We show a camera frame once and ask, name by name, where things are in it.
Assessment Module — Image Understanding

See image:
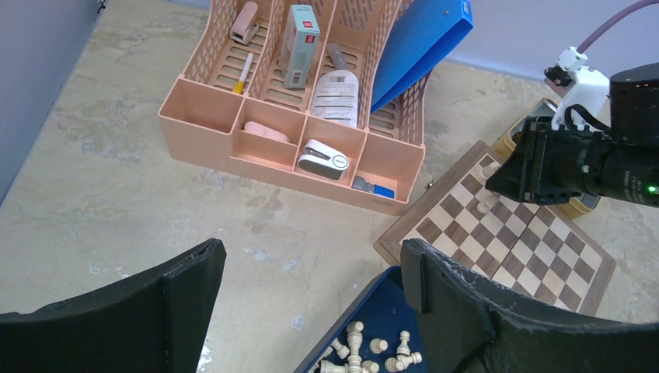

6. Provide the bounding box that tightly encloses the green white small box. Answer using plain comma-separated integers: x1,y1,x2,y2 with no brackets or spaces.
278,4,320,89

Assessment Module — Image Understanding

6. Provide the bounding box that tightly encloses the wooden chess board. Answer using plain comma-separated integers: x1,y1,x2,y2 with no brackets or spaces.
373,141,615,315

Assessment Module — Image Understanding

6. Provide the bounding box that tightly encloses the dark blue tray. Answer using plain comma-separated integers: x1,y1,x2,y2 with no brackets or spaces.
295,266,429,372

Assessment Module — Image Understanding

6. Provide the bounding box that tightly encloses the white stapler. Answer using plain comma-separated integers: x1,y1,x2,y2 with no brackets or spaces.
297,139,350,181

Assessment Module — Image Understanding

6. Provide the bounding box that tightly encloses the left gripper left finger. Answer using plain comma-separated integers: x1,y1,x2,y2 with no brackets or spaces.
1,239,226,372

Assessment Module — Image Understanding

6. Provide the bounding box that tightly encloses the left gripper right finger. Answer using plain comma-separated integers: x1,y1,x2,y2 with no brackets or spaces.
400,239,658,372

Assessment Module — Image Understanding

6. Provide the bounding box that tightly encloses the white labelled tube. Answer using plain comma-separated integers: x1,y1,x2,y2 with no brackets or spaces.
310,43,359,128

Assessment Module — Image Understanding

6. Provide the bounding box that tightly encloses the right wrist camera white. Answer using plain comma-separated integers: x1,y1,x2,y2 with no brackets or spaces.
544,47,609,130

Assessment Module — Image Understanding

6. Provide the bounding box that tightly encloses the blue folder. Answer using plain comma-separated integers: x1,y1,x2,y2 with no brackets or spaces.
371,0,473,112

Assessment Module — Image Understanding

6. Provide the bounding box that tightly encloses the pink eraser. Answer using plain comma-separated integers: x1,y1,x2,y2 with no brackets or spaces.
243,121,291,143

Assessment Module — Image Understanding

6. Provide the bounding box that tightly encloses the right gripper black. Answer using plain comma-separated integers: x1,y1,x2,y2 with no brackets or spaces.
485,117,594,205

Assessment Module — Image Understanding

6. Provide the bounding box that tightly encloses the yellow metal tin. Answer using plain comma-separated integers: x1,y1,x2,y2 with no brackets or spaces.
491,98,600,219

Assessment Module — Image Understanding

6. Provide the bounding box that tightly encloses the light chess piece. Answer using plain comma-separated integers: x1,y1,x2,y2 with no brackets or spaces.
477,162,500,183
476,190,500,214

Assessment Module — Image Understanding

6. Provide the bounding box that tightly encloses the pink plastic desk organizer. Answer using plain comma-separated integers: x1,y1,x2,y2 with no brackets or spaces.
159,1,426,215

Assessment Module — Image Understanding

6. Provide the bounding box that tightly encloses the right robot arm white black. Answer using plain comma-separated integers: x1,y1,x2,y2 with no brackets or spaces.
485,63,658,207

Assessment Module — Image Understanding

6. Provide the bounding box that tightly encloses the yellow white marker pen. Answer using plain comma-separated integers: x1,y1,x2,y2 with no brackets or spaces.
232,52,254,94

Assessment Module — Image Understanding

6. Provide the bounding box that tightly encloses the pink small stapler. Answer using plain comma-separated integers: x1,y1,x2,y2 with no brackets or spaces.
229,1,260,46

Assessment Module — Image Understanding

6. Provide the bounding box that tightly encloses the pile of light chess pieces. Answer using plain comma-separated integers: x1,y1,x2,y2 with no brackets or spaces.
303,320,424,372

